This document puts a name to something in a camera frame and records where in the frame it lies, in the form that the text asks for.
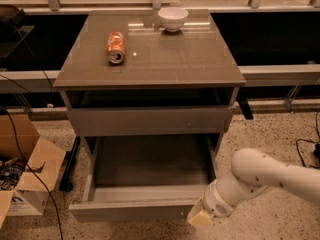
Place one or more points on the black power adapter with cable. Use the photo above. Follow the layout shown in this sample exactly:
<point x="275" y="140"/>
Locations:
<point x="308" y="150"/>

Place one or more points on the grey top drawer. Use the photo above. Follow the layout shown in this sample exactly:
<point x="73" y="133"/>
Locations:
<point x="89" y="122"/>

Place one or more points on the open cardboard box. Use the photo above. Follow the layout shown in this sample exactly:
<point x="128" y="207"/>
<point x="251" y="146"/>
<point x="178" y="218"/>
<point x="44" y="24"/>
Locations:
<point x="37" y="162"/>

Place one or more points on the white ceramic bowl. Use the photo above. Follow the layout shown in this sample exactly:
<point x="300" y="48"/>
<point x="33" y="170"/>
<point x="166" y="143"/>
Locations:
<point x="172" y="18"/>

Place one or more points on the grey drawer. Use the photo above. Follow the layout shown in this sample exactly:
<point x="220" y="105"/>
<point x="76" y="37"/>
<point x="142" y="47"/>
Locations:
<point x="147" y="177"/>
<point x="89" y="122"/>

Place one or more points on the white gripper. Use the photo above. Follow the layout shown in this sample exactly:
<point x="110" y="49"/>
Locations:
<point x="216" y="203"/>

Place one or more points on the orange soda can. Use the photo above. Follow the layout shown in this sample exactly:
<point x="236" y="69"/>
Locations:
<point x="116" y="47"/>

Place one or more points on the black stand foot left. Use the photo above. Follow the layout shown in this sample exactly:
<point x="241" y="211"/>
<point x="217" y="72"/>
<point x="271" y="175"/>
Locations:
<point x="66" y="184"/>

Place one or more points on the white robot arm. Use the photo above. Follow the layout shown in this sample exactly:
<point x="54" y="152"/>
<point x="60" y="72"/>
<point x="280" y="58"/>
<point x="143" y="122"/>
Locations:
<point x="252" y="172"/>

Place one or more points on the grey drawer cabinet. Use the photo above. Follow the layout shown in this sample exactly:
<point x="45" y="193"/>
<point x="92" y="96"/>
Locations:
<point x="192" y="67"/>

